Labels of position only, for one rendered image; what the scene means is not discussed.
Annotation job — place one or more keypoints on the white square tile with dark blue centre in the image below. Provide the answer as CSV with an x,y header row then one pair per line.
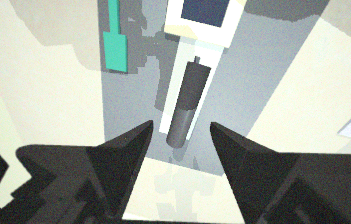
x,y
210,21

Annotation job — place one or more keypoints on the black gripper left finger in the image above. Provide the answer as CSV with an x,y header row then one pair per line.
x,y
112,167

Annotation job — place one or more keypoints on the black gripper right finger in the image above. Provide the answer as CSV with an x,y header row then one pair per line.
x,y
260,176

